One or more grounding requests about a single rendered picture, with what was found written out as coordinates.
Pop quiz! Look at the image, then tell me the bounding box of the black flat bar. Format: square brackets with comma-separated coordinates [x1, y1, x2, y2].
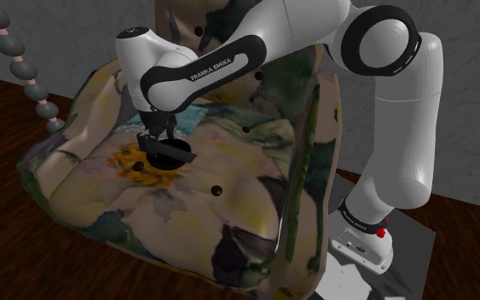
[136, 132, 198, 164]

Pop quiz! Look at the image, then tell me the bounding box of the grey robot stand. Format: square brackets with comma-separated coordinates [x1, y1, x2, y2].
[305, 172, 437, 300]

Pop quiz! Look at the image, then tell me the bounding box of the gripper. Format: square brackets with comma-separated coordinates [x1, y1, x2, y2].
[139, 107, 178, 143]

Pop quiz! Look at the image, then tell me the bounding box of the black round bowl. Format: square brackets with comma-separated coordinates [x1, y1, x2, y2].
[145, 139, 193, 172]

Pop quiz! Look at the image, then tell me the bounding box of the floral patterned armchair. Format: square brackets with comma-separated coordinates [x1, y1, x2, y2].
[16, 0, 343, 300]

